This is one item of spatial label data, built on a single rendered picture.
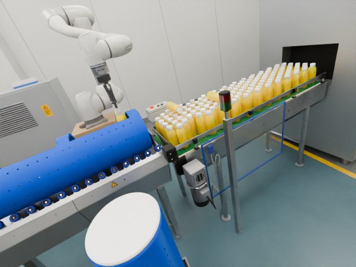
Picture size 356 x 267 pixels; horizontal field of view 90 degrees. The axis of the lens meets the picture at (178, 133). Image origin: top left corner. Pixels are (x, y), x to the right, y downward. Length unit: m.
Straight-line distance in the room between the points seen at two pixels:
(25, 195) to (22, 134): 1.71
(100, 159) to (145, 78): 2.97
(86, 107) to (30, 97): 1.15
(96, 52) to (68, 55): 2.70
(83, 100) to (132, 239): 1.17
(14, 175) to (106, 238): 0.60
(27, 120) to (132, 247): 2.29
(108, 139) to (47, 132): 1.75
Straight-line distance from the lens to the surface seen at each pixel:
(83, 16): 1.64
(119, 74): 3.80
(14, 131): 2.84
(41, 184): 1.14
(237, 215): 1.63
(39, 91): 2.62
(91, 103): 1.61
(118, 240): 0.72
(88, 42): 1.11
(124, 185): 1.21
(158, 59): 3.92
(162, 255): 0.77
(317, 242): 1.90
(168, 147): 1.10
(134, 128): 1.07
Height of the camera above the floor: 1.58
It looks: 28 degrees down
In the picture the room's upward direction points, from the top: 15 degrees counter-clockwise
